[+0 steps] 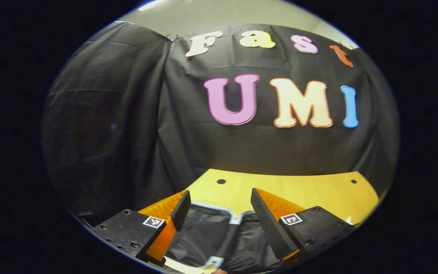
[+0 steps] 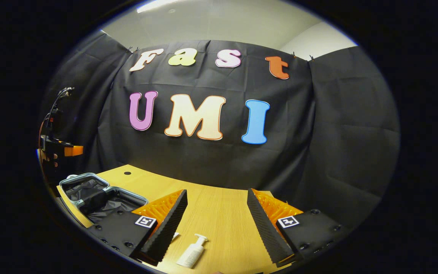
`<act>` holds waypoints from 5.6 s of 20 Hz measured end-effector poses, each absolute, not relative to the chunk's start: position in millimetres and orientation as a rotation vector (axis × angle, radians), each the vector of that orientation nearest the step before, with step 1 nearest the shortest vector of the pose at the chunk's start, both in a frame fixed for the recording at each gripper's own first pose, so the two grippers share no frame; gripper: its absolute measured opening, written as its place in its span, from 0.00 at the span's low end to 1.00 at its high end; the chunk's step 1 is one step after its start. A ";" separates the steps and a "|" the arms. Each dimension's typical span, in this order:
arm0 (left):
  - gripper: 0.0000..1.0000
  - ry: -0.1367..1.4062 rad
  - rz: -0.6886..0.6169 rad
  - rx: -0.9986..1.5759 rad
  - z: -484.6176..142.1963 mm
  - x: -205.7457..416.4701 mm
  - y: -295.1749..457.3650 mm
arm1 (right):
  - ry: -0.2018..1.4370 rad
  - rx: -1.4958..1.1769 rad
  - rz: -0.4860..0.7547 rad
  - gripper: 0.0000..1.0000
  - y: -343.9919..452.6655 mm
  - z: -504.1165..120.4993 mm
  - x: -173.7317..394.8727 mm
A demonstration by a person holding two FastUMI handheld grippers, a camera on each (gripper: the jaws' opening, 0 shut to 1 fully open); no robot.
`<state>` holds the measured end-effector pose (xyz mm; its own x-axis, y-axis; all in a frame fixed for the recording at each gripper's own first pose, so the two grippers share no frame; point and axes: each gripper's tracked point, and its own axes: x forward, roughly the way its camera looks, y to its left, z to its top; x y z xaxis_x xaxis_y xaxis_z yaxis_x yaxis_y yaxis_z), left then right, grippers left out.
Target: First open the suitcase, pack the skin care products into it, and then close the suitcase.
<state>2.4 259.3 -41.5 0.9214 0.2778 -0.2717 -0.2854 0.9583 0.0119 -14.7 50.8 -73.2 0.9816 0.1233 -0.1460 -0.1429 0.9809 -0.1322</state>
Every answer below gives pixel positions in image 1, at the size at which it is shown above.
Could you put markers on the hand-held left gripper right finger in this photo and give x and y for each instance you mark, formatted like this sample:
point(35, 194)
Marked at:
point(266, 224)

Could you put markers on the black backdrop cloth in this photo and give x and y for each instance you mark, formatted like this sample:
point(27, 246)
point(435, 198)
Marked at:
point(127, 133)

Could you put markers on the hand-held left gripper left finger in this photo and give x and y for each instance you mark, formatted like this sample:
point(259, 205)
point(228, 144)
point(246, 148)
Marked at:
point(182, 209)

